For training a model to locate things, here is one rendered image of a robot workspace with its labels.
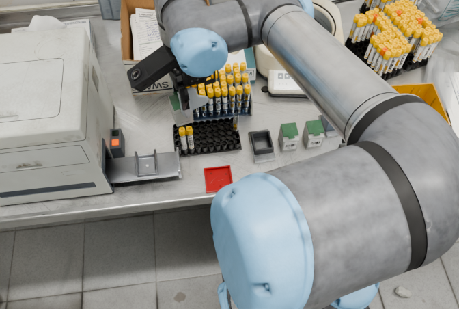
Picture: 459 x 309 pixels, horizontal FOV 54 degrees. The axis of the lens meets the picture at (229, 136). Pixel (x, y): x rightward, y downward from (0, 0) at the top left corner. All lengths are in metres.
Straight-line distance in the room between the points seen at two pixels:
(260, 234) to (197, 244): 1.67
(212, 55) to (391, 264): 0.39
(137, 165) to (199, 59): 0.51
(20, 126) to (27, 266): 1.26
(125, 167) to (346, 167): 0.83
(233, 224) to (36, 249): 1.84
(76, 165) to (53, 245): 1.13
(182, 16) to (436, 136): 0.40
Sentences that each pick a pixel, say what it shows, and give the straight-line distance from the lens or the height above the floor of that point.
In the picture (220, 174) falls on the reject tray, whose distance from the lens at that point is 1.14.
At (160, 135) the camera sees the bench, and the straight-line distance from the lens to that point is 1.21.
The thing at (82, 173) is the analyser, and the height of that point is 1.00.
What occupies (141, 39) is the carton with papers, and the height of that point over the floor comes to 0.94.
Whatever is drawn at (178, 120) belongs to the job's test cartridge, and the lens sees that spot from 0.99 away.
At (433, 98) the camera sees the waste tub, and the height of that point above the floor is 0.95.
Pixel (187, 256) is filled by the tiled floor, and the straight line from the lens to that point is 1.98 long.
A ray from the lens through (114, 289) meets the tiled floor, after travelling 2.00.
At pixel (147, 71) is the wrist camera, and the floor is 1.24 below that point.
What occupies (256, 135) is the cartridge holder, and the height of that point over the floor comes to 0.90.
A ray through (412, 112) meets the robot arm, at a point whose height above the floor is 1.56.
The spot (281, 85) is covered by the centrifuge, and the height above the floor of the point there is 0.91.
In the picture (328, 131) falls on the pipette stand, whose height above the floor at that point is 0.89.
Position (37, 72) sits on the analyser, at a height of 1.17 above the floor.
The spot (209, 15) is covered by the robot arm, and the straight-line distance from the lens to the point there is 0.67.
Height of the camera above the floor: 1.89
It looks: 58 degrees down
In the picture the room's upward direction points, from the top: straight up
